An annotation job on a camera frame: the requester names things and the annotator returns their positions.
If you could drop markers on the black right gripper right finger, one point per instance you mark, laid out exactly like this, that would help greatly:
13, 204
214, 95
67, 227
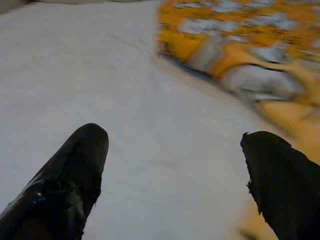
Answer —
287, 185

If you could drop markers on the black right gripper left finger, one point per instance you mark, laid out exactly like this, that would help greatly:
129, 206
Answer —
62, 180

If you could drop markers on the white mattress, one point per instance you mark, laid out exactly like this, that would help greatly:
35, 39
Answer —
125, 87

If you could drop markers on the orange duck print blanket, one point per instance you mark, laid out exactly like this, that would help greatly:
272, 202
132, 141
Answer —
250, 50

